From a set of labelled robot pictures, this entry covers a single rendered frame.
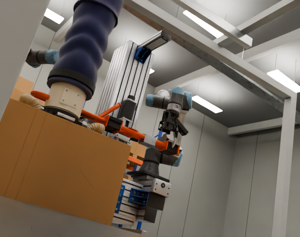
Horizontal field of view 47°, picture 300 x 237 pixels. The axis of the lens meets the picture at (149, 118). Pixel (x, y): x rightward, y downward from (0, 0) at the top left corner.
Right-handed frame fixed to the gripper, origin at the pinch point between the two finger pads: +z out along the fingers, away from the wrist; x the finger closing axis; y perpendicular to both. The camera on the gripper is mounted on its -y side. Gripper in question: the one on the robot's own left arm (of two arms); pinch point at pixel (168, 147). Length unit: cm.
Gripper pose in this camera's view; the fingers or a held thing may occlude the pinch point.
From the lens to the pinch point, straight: 188.5
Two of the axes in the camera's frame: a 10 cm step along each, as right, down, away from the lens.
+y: -8.4, -3.7, -4.0
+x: 5.0, -2.1, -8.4
